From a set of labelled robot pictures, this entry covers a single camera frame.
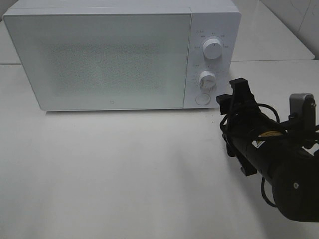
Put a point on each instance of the upper white power knob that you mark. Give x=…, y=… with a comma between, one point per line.
x=212, y=48

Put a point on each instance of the white microwave oven body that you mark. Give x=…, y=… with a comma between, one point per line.
x=208, y=18

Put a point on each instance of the white timer knob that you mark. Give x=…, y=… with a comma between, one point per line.
x=207, y=80

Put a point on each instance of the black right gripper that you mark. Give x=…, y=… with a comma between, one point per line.
x=249, y=129

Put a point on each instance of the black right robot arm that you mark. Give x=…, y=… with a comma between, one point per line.
x=278, y=150

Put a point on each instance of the round white door-release button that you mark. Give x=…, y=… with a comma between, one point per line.
x=203, y=99

